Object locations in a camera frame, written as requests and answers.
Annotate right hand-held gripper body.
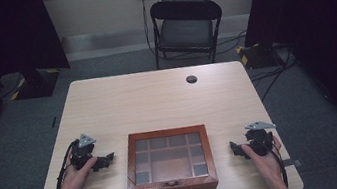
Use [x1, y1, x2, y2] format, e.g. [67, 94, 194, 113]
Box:
[243, 118, 281, 159]

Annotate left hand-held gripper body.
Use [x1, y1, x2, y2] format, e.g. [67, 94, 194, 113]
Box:
[66, 131, 102, 173]

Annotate wooden box with glass lid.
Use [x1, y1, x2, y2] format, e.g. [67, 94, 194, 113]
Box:
[118, 121, 221, 189]

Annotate person's right hand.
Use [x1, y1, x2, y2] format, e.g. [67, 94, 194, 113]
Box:
[239, 133, 288, 182]

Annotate person's left hand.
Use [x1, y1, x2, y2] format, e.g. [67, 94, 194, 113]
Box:
[52, 155, 103, 189]

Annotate black and yellow stand base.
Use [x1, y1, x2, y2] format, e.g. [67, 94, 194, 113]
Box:
[234, 38, 285, 73]

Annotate black folding chair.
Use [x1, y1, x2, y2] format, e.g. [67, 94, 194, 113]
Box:
[145, 0, 230, 73]

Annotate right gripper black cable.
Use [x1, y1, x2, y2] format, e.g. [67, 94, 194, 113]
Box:
[256, 127, 290, 189]

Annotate grey table strap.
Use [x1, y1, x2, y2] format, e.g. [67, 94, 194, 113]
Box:
[281, 157, 303, 169]

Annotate black floor cables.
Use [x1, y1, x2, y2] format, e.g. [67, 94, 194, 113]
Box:
[214, 22, 304, 109]

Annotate table cable hole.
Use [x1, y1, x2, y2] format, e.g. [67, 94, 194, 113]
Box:
[185, 73, 199, 86]

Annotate black cable from wall socket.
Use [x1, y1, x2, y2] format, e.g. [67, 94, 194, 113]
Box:
[139, 0, 159, 60]

